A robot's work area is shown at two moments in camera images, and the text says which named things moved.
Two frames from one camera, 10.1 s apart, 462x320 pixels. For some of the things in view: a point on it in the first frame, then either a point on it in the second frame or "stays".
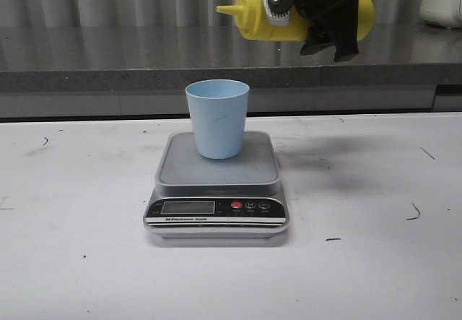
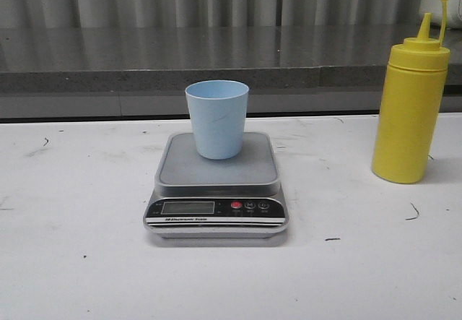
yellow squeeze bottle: [252, 22] to [411, 105]
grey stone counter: [79, 71] stays
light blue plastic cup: [218, 108] stays
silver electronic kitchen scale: [196, 197] stays
